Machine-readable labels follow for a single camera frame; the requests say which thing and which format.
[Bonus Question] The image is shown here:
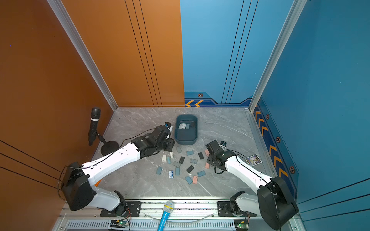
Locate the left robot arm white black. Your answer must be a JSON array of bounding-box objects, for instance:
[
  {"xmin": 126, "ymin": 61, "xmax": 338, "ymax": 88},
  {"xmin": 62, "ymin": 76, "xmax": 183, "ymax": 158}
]
[{"xmin": 61, "ymin": 122, "xmax": 174, "ymax": 217}]

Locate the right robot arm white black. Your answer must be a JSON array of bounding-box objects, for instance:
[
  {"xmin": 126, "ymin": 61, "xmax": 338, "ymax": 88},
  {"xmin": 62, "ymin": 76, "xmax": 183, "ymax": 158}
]
[{"xmin": 206, "ymin": 141, "xmax": 299, "ymax": 231}]

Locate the teal grey eraser centre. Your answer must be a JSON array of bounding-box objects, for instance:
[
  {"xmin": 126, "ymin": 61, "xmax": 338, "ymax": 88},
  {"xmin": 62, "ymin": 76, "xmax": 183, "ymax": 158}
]
[{"xmin": 190, "ymin": 158, "xmax": 198, "ymax": 164}]

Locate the grey eraser middle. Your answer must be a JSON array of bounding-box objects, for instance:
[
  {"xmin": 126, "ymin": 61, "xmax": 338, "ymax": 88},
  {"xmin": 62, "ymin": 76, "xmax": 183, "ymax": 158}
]
[{"xmin": 172, "ymin": 162, "xmax": 181, "ymax": 167}]

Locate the light blue eraser bottom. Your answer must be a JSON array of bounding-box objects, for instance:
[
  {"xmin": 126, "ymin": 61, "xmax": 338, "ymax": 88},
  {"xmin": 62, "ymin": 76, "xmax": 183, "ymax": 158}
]
[{"xmin": 185, "ymin": 176, "xmax": 193, "ymax": 184}]

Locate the dark teal storage box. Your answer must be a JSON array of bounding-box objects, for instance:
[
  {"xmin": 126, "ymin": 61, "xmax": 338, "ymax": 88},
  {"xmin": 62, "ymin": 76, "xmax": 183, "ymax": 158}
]
[{"xmin": 174, "ymin": 114, "xmax": 198, "ymax": 145}]

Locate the colourful printed card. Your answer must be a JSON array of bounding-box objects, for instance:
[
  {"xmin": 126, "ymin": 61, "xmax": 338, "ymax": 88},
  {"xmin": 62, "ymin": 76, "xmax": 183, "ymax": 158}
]
[{"xmin": 245, "ymin": 155, "xmax": 262, "ymax": 167}]

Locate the black microphone on stand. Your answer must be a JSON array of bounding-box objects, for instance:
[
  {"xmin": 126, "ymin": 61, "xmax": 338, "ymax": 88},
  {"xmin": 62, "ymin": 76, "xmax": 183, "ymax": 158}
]
[{"xmin": 88, "ymin": 107, "xmax": 119, "ymax": 156}]

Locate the blue handheld microphone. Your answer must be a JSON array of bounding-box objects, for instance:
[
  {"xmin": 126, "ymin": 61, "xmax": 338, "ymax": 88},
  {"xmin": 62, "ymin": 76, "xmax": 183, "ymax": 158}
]
[{"xmin": 157, "ymin": 201, "xmax": 174, "ymax": 231}]

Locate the right green circuit board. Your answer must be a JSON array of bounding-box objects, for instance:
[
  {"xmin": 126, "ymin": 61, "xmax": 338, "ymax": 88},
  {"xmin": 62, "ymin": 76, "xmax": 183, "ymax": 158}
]
[{"xmin": 234, "ymin": 219, "xmax": 249, "ymax": 231}]

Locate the green circuit board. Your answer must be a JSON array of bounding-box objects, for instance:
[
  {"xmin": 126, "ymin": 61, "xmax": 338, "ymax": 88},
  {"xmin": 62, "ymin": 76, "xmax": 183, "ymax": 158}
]
[
  {"xmin": 109, "ymin": 219, "xmax": 131, "ymax": 231},
  {"xmin": 234, "ymin": 219, "xmax": 249, "ymax": 231}
]

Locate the left green circuit board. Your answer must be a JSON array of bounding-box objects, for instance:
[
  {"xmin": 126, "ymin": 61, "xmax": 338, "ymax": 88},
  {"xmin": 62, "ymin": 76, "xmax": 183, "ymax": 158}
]
[{"xmin": 109, "ymin": 219, "xmax": 131, "ymax": 231}]

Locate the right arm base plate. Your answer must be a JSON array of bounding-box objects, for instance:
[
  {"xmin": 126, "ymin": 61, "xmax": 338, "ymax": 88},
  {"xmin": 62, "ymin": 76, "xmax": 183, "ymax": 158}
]
[{"xmin": 217, "ymin": 201, "xmax": 257, "ymax": 217}]

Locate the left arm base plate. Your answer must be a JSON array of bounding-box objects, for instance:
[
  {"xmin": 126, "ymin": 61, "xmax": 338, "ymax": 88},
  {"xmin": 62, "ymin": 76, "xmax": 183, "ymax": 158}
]
[{"xmin": 100, "ymin": 201, "xmax": 142, "ymax": 218}]

